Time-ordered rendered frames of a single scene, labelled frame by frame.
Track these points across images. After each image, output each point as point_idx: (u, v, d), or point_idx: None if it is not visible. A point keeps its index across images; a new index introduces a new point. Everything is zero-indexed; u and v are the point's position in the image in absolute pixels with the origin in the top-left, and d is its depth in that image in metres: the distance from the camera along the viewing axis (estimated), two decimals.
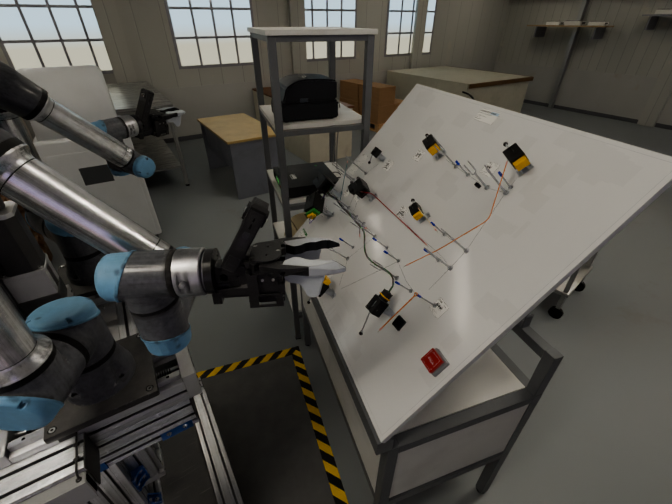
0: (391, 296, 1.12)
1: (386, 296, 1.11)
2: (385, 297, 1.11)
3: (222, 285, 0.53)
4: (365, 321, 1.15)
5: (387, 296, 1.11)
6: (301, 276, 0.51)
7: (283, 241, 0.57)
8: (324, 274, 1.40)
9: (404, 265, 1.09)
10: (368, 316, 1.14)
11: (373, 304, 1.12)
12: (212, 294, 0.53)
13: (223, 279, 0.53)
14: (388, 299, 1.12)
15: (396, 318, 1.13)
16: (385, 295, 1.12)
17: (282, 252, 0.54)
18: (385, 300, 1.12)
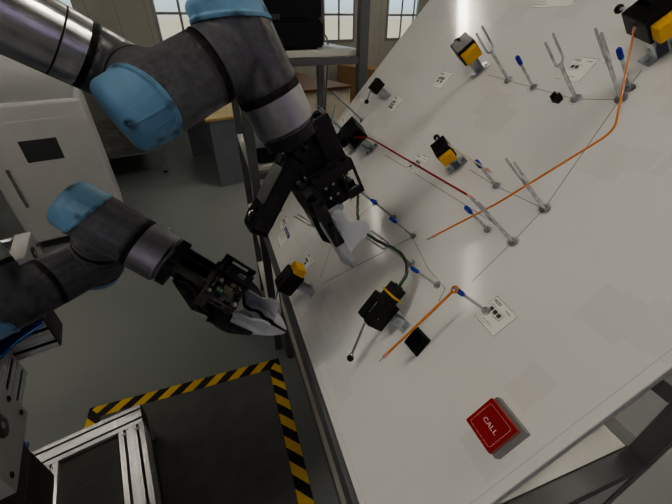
0: (403, 293, 0.63)
1: (394, 293, 0.62)
2: (393, 295, 0.62)
3: None
4: (358, 337, 0.65)
5: (396, 294, 0.62)
6: None
7: (321, 223, 0.46)
8: (297, 261, 0.90)
9: (429, 238, 0.60)
10: (362, 329, 0.65)
11: (372, 308, 0.63)
12: None
13: None
14: (398, 299, 0.63)
15: (412, 332, 0.64)
16: (393, 292, 0.63)
17: None
18: (393, 301, 0.63)
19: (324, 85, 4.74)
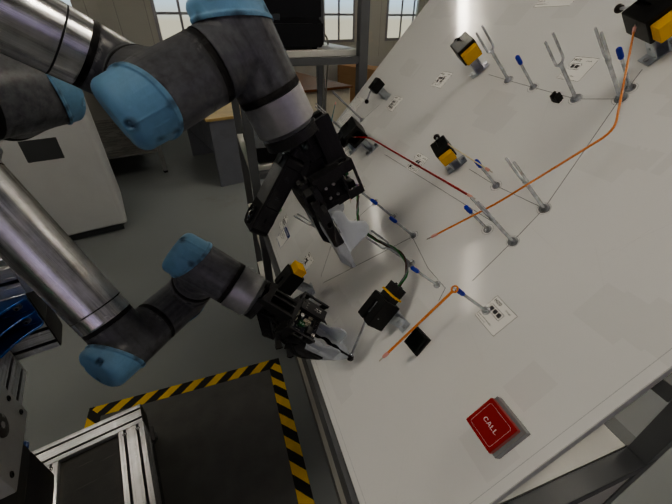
0: (403, 293, 0.63)
1: (394, 293, 0.62)
2: (393, 295, 0.62)
3: None
4: (358, 337, 0.65)
5: (396, 294, 0.62)
6: None
7: (321, 223, 0.46)
8: (297, 261, 0.90)
9: (429, 237, 0.60)
10: (362, 329, 0.65)
11: (372, 308, 0.63)
12: None
13: None
14: (398, 299, 0.63)
15: (412, 332, 0.64)
16: (393, 292, 0.63)
17: None
18: (393, 301, 0.63)
19: (324, 85, 4.74)
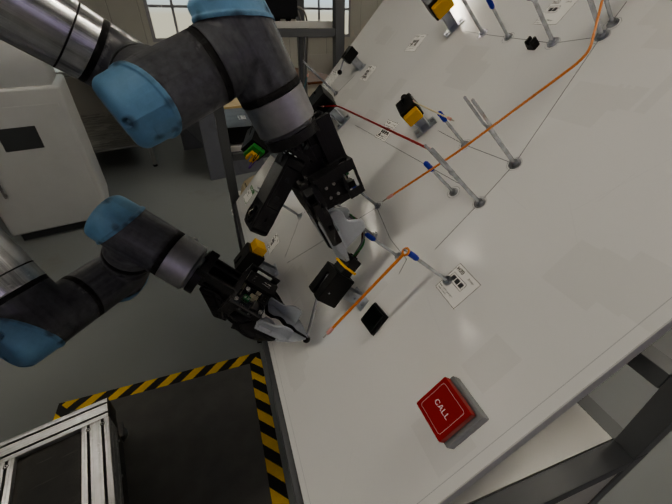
0: (358, 264, 0.56)
1: (347, 263, 0.55)
2: (346, 266, 0.55)
3: None
4: (311, 315, 0.58)
5: (349, 265, 0.55)
6: None
7: (321, 224, 0.47)
8: (257, 239, 0.83)
9: (384, 199, 0.52)
10: (315, 306, 0.57)
11: (323, 281, 0.56)
12: None
13: None
14: (352, 271, 0.55)
15: (369, 309, 0.57)
16: (346, 262, 0.55)
17: None
18: (346, 273, 0.55)
19: None
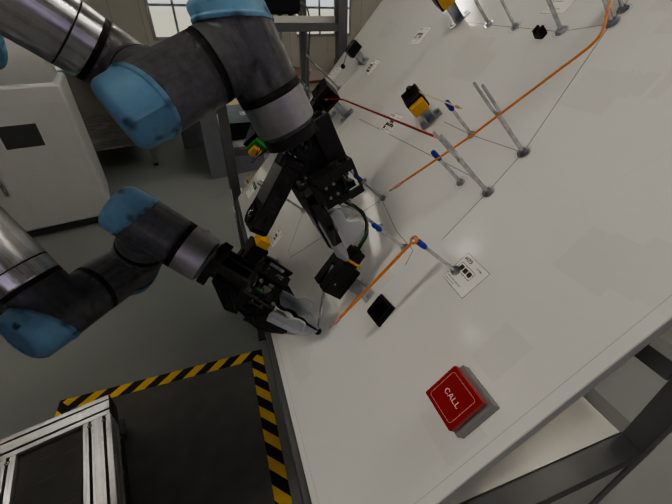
0: (362, 256, 0.55)
1: (351, 256, 0.54)
2: (350, 259, 0.54)
3: None
4: (320, 307, 0.58)
5: (353, 258, 0.54)
6: None
7: (321, 224, 0.47)
8: None
9: (391, 189, 0.52)
10: (323, 298, 0.57)
11: (328, 273, 0.55)
12: None
13: None
14: (356, 264, 0.55)
15: (375, 300, 0.56)
16: (350, 256, 0.55)
17: None
18: (351, 266, 0.55)
19: (318, 77, 4.66)
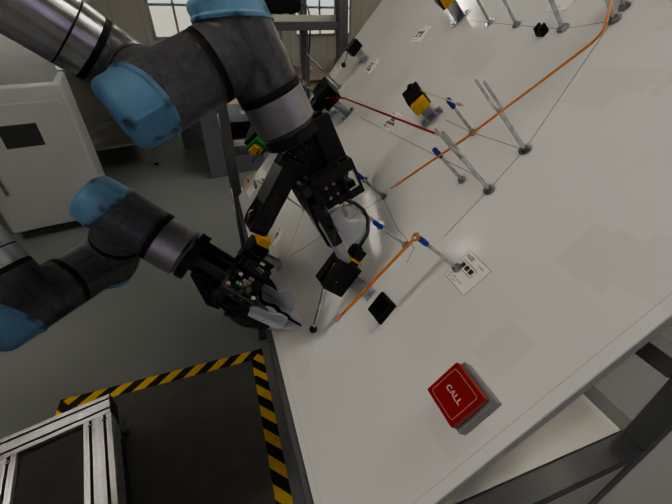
0: (363, 254, 0.55)
1: (352, 254, 0.54)
2: (351, 257, 0.54)
3: None
4: (318, 305, 0.58)
5: (354, 255, 0.54)
6: None
7: (321, 224, 0.47)
8: None
9: (393, 186, 0.52)
10: (322, 295, 0.57)
11: (330, 270, 0.55)
12: None
13: None
14: (358, 262, 0.55)
15: (376, 298, 0.56)
16: (351, 253, 0.55)
17: None
18: (352, 264, 0.55)
19: None
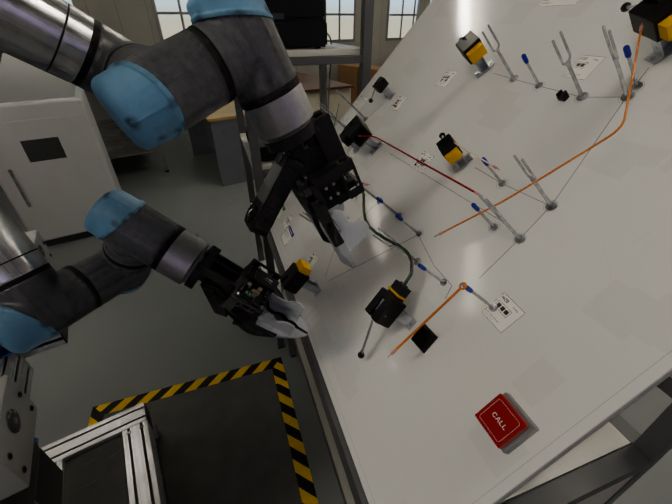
0: (408, 292, 0.63)
1: (399, 292, 0.63)
2: (398, 295, 0.62)
3: None
4: (367, 334, 0.66)
5: (401, 293, 0.62)
6: None
7: (321, 223, 0.46)
8: (302, 259, 0.91)
9: (436, 235, 0.60)
10: (371, 326, 0.65)
11: (379, 305, 0.64)
12: None
13: None
14: (403, 298, 0.63)
15: (419, 329, 0.64)
16: (398, 291, 0.63)
17: None
18: (399, 300, 0.63)
19: None
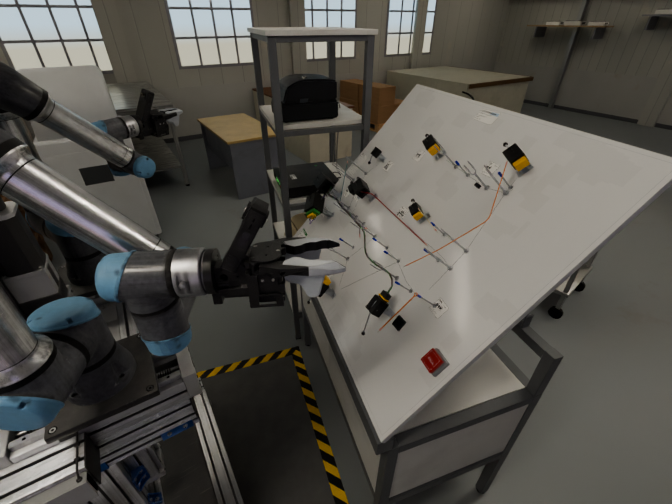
0: (390, 297, 1.12)
1: (384, 297, 1.11)
2: (384, 298, 1.11)
3: (222, 285, 0.53)
4: (366, 321, 1.15)
5: (386, 297, 1.11)
6: (301, 276, 0.51)
7: (283, 241, 0.57)
8: (324, 275, 1.40)
9: (404, 266, 1.09)
10: (369, 316, 1.14)
11: (373, 304, 1.13)
12: (212, 294, 0.53)
13: (223, 279, 0.53)
14: (387, 300, 1.12)
15: (396, 318, 1.13)
16: (384, 296, 1.12)
17: (282, 252, 0.54)
18: (384, 301, 1.12)
19: None
